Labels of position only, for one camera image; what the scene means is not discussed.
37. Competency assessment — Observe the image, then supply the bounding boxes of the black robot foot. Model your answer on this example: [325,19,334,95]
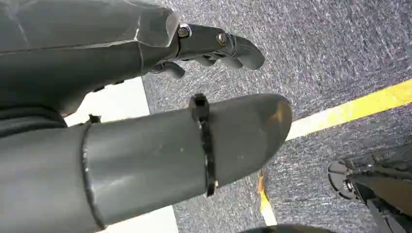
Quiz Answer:
[240,224,337,233]
[327,141,412,233]

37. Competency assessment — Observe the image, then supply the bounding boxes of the long yellow floor tape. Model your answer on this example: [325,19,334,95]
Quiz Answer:
[286,79,412,141]

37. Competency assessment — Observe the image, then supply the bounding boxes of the short yellow floor tape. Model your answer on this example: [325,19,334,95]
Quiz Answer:
[257,170,278,227]

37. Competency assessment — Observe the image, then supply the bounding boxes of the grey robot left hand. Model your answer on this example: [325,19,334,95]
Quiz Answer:
[0,0,293,233]

